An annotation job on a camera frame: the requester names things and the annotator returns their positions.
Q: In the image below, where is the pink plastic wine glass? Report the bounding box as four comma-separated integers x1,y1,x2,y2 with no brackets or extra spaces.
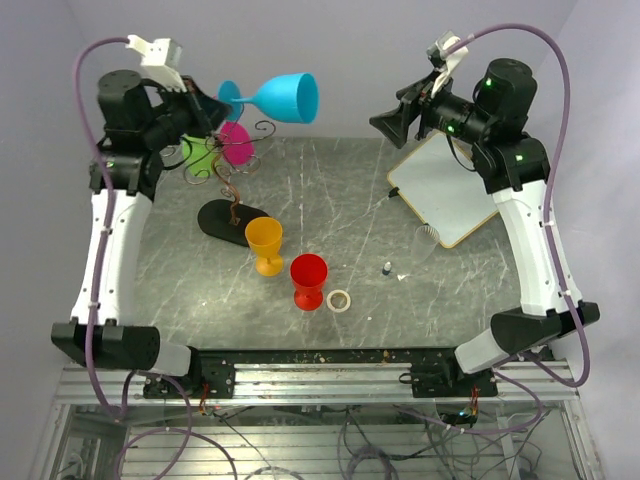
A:
217,122,254,167

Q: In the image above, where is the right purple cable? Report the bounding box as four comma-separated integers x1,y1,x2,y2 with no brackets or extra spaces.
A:
394,23,592,435

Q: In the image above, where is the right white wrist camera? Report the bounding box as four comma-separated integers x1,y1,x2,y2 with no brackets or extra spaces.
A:
427,31,469,98

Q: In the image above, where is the white board yellow rim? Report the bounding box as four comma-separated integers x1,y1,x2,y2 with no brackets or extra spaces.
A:
387,133,498,249

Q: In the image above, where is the blue plastic wine glass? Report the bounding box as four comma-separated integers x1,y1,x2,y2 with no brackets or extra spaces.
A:
217,72,319,124

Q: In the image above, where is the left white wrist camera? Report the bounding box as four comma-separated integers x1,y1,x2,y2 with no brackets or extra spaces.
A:
127,34,187,92

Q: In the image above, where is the purple cable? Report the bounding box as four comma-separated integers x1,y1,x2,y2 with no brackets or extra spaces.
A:
72,37,239,480
394,23,592,435

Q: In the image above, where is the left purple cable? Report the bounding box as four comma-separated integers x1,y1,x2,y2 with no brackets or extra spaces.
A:
72,37,239,480

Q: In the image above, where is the orange plastic wine glass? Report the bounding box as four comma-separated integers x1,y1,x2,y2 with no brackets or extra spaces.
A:
245,216,284,277

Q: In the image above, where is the white tape roll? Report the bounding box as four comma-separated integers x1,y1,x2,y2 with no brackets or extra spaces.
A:
326,289,352,313

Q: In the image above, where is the aluminium mounting rail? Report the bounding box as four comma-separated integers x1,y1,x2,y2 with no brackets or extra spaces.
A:
54,358,579,407

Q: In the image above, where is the red plastic wine glass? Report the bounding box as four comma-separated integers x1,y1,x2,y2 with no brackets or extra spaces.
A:
290,253,328,311

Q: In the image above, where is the green plastic wine glass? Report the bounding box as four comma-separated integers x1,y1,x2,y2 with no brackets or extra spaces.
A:
182,136,215,186

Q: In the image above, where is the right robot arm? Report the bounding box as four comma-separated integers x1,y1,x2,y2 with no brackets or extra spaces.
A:
369,58,600,396

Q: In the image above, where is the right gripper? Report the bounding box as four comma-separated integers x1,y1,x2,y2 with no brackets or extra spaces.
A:
370,68,494,148

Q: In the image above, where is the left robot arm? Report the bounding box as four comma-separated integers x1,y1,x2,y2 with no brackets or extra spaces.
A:
51,70,231,397

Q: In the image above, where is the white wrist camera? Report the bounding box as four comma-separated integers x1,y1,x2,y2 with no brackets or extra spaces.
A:
427,31,469,98
127,34,187,92

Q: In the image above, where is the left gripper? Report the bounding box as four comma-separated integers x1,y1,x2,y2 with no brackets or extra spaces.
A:
144,74,236,151

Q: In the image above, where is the copper wire glass rack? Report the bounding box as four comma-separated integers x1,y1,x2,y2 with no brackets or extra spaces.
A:
161,120,276,247

